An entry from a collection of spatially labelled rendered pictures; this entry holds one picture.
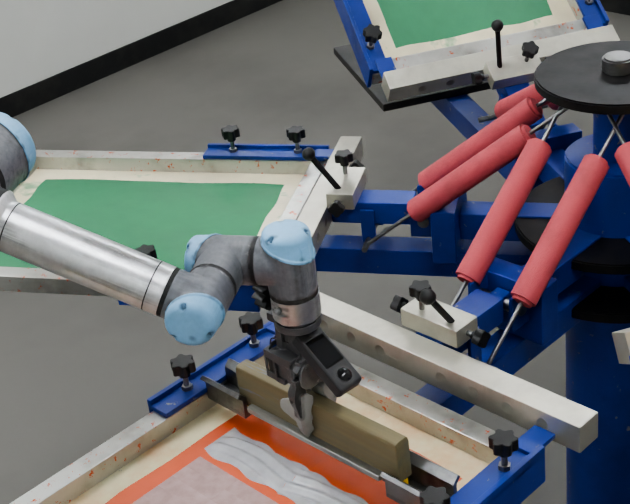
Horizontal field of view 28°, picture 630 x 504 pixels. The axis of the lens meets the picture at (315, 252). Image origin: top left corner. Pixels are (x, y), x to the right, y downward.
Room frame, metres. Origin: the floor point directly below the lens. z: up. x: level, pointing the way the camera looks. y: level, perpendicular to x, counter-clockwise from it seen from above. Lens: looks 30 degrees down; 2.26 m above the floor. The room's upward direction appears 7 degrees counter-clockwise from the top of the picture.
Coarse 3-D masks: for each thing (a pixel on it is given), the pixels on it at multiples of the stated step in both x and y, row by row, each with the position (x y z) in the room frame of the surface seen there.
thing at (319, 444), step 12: (252, 408) 1.68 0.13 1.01; (264, 420) 1.65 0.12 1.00; (276, 420) 1.64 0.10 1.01; (288, 432) 1.61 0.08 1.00; (300, 432) 1.60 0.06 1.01; (312, 444) 1.57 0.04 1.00; (324, 444) 1.56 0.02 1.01; (336, 456) 1.53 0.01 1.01; (348, 456) 1.52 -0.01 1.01; (360, 468) 1.49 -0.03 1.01; (372, 468) 1.49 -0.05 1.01
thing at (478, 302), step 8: (472, 296) 1.88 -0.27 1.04; (480, 296) 1.88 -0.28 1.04; (488, 296) 1.88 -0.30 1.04; (496, 296) 1.88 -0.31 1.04; (456, 304) 1.86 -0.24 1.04; (464, 304) 1.86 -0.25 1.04; (472, 304) 1.86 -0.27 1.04; (480, 304) 1.86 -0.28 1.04; (488, 304) 1.85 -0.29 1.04; (496, 304) 1.85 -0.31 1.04; (472, 312) 1.83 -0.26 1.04; (480, 312) 1.83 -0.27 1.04; (488, 312) 1.84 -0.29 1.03; (496, 312) 1.85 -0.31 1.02; (480, 320) 1.82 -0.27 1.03; (488, 320) 1.84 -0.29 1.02; (496, 320) 1.85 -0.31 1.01; (480, 328) 1.82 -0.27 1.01; (488, 328) 1.84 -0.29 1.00; (424, 336) 1.78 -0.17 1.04; (464, 344) 1.79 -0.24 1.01
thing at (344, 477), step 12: (312, 468) 1.57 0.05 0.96; (324, 468) 1.57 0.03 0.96; (336, 468) 1.56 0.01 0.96; (348, 468) 1.56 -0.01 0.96; (336, 480) 1.54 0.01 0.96; (348, 480) 1.53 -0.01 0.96; (360, 480) 1.53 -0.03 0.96; (372, 480) 1.52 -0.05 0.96; (348, 492) 1.50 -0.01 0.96; (360, 492) 1.50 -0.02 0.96; (372, 492) 1.50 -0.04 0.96; (384, 492) 1.49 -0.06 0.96
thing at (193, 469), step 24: (216, 432) 1.70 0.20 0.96; (240, 432) 1.69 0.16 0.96; (264, 432) 1.68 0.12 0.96; (192, 456) 1.64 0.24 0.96; (288, 456) 1.61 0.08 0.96; (312, 456) 1.60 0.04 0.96; (144, 480) 1.59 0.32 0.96; (168, 480) 1.59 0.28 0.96; (192, 480) 1.58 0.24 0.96; (216, 480) 1.57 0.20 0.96; (240, 480) 1.56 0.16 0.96
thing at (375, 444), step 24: (240, 384) 1.71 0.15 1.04; (264, 384) 1.66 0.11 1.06; (288, 384) 1.64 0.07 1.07; (264, 408) 1.67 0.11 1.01; (312, 408) 1.58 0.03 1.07; (336, 408) 1.56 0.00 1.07; (312, 432) 1.59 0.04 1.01; (336, 432) 1.55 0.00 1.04; (360, 432) 1.51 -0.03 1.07; (384, 432) 1.49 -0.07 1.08; (360, 456) 1.51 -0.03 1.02; (384, 456) 1.47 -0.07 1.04; (408, 456) 1.47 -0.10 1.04
